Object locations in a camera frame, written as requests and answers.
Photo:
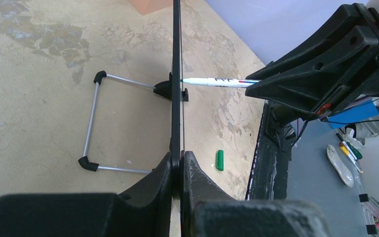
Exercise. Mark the white whiteboard black frame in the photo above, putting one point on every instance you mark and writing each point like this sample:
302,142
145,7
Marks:
175,85

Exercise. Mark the green marker cap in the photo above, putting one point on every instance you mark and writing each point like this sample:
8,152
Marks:
219,162

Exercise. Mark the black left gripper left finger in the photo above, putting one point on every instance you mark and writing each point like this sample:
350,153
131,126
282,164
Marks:
57,215

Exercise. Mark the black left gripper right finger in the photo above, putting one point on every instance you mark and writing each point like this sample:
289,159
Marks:
208,211

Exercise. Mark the green whiteboard marker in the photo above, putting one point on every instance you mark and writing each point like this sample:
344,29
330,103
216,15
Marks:
220,82

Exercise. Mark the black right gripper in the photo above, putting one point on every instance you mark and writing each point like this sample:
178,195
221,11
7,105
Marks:
330,69

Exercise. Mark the grey shoe insole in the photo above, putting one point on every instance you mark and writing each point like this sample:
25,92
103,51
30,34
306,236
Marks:
342,170

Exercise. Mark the peach plastic file organizer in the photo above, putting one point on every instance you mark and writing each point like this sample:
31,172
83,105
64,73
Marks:
145,7

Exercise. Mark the screwdriver set on floor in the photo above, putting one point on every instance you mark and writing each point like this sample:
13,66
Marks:
348,152

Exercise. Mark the blue box under table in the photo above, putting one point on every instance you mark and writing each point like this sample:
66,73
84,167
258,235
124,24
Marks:
356,114

